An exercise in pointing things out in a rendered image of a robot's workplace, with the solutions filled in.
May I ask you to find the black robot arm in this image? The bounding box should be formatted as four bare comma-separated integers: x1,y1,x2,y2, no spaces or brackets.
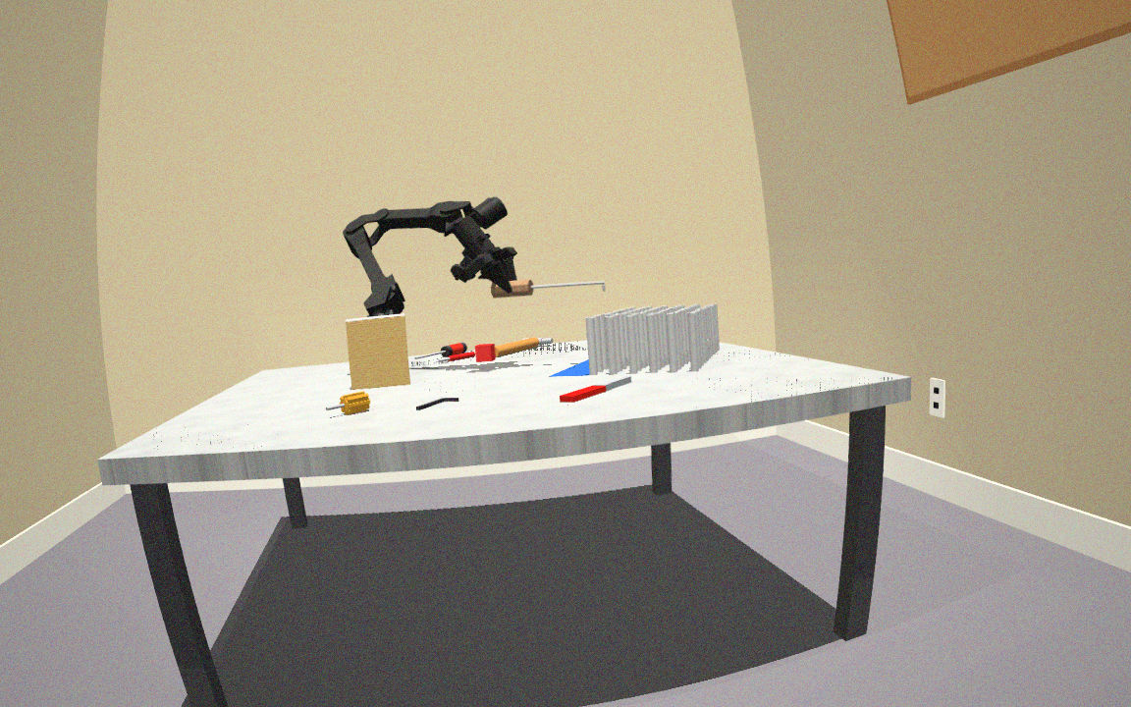
343,196,508,317

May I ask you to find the red screwdriver with grey grips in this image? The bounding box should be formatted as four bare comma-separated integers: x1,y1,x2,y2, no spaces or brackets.
414,343,467,359

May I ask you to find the blue flat strip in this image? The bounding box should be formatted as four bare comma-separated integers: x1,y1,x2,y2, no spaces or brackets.
549,360,590,377

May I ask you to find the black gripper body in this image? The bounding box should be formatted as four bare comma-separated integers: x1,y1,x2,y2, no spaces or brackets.
463,231,517,281

